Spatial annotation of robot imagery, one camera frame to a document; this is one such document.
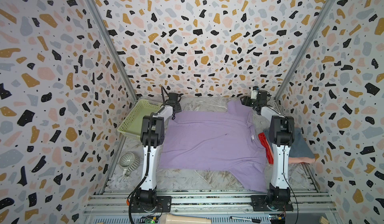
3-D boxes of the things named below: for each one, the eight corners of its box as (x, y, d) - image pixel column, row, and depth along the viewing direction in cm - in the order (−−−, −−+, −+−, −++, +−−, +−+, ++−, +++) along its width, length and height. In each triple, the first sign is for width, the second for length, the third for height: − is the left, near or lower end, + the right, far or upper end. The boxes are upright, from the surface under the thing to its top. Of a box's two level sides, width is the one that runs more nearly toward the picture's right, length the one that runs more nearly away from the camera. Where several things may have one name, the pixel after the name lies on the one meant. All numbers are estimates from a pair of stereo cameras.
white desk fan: (128, 178, 83) (123, 174, 78) (121, 162, 89) (116, 157, 83) (143, 168, 87) (140, 163, 81) (136, 153, 93) (132, 148, 87)
